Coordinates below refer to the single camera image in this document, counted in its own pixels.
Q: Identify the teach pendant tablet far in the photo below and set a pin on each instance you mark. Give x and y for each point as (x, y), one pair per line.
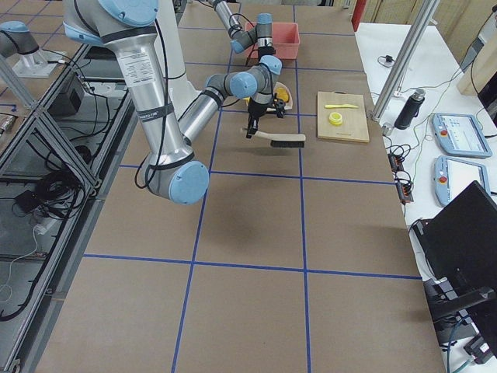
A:
(460, 135)

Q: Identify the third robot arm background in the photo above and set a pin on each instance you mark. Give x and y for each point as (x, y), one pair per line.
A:
(16, 38)

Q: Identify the black water bottle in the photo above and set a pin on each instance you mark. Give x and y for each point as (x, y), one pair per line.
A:
(410, 110)

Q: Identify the beige plastic dustpan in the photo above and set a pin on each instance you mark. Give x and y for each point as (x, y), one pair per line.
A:
(271, 89)

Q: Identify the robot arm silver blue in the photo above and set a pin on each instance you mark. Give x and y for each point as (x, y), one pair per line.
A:
(144, 37)
(248, 27)

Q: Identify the aluminium frame post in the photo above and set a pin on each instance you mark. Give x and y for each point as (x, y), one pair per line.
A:
(412, 39)

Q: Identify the yellow plastic toy knife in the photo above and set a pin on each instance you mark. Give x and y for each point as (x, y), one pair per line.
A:
(341, 106)

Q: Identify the beige hand brush black bristles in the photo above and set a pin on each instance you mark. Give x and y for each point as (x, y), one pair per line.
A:
(278, 140)

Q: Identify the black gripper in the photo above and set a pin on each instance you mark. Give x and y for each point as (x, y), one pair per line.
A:
(256, 109)
(267, 50)

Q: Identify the teach pendant tablet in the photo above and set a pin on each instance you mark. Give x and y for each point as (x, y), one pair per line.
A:
(460, 135)
(452, 176)

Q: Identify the pink plastic bin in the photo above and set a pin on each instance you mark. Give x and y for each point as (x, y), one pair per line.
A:
(285, 39)

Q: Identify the black monitor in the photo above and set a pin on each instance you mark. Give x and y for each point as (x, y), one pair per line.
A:
(460, 245)

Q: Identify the yellow toy corn cob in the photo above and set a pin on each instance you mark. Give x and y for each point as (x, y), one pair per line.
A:
(282, 94)

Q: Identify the teach pendant tablet near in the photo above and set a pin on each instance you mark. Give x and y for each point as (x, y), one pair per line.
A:
(452, 176)

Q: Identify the wooden cutting board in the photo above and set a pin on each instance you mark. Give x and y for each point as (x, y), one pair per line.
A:
(342, 117)

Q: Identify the small black clip device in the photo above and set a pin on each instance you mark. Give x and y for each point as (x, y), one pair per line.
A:
(387, 58)

